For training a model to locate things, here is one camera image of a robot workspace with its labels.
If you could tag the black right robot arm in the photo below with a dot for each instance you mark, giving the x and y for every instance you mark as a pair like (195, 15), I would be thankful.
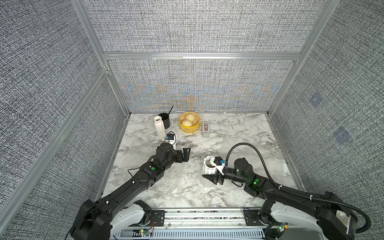
(326, 214)

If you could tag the small clear box red contents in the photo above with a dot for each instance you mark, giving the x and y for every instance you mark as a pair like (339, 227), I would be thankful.
(205, 130)

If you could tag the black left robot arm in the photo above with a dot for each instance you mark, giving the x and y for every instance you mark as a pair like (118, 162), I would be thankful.
(101, 219)

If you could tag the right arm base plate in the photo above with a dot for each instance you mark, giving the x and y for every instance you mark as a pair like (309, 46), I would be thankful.
(252, 217)

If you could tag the yellow steamer basket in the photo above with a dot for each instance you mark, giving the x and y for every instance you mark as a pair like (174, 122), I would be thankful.
(196, 123)

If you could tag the aluminium front rail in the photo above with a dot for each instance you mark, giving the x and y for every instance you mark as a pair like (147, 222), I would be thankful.
(214, 224)

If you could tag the white ribbed slim vase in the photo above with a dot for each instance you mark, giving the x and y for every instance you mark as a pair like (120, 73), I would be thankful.
(160, 128)

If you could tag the black cup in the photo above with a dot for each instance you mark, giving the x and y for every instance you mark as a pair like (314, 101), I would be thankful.
(166, 119)

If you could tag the back bun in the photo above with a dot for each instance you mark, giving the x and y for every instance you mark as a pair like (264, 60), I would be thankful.
(190, 116)

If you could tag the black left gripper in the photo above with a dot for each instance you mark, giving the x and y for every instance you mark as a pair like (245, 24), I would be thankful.
(186, 155)

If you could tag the front bun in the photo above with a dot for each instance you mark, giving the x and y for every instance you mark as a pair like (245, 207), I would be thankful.
(187, 123)

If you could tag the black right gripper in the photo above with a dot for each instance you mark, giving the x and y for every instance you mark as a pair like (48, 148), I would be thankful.
(215, 179)

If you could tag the white ribbed wide vase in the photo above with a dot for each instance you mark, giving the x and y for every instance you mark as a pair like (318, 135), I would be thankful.
(209, 168)

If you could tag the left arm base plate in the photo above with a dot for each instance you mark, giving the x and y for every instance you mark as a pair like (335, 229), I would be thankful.
(156, 218)

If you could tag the bun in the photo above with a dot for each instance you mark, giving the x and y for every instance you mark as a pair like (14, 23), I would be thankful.
(187, 123)
(190, 116)

